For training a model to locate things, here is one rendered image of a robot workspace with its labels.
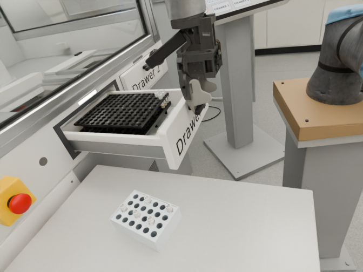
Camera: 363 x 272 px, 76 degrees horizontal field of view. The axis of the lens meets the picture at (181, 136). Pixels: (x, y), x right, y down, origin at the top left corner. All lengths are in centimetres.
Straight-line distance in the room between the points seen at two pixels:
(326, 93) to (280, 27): 277
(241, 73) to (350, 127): 92
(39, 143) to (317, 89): 75
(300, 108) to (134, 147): 47
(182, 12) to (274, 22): 304
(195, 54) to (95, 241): 44
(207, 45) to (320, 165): 54
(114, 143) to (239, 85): 108
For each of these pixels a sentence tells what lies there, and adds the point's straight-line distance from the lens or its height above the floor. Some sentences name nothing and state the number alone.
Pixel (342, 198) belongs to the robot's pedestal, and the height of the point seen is 44.
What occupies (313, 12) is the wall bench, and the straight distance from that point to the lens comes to 345.
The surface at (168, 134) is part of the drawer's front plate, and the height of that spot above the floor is 91.
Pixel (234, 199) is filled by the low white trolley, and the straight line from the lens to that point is 53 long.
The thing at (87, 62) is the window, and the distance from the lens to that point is 79.
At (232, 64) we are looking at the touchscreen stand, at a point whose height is 68.
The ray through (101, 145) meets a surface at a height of 86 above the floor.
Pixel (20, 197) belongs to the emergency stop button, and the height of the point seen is 89.
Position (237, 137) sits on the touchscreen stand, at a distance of 172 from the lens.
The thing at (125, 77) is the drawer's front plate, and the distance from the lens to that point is 87.
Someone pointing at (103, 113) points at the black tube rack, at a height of 90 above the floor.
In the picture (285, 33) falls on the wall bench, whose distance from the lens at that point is 350.
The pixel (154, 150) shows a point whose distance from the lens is 54.
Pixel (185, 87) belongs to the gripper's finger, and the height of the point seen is 98.
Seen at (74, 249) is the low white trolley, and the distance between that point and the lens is 58.
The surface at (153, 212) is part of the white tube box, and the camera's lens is 50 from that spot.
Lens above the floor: 118
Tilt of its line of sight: 35 degrees down
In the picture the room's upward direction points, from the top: 14 degrees counter-clockwise
